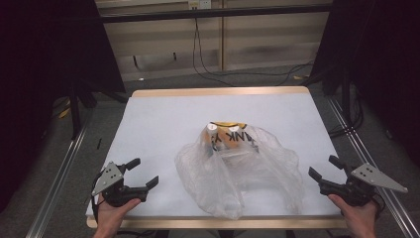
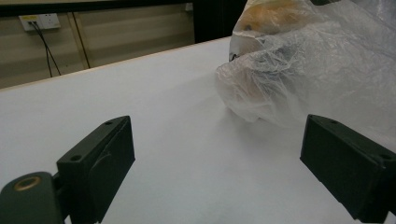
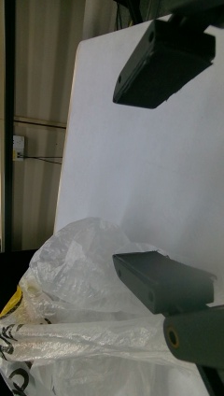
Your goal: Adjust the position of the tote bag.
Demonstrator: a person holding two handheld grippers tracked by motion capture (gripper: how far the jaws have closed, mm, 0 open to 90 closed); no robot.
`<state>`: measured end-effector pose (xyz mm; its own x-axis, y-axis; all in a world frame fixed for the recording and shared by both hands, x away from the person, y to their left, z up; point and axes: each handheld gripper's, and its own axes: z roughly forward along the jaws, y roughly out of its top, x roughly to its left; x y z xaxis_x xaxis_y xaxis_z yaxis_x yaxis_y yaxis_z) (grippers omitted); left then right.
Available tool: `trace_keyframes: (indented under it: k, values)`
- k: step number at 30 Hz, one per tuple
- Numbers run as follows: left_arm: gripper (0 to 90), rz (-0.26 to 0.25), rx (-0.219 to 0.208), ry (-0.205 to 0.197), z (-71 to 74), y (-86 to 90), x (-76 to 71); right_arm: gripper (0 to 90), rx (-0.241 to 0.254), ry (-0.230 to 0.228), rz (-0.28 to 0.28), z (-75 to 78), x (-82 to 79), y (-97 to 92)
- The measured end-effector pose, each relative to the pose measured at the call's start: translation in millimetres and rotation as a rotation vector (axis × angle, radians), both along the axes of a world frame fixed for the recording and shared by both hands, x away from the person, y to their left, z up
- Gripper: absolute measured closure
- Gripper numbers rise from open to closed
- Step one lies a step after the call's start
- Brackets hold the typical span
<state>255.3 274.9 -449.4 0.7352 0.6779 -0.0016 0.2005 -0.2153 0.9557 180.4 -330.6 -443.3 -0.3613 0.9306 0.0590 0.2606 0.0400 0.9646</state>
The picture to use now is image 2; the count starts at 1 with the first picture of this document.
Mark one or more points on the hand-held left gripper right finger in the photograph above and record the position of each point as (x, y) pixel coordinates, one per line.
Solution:
(345, 161)

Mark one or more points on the small white wall socket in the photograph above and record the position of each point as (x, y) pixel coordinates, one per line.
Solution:
(189, 6)

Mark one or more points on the clear plastic bag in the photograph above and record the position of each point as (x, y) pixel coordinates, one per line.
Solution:
(327, 74)

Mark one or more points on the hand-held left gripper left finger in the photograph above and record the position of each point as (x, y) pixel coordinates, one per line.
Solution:
(93, 168)

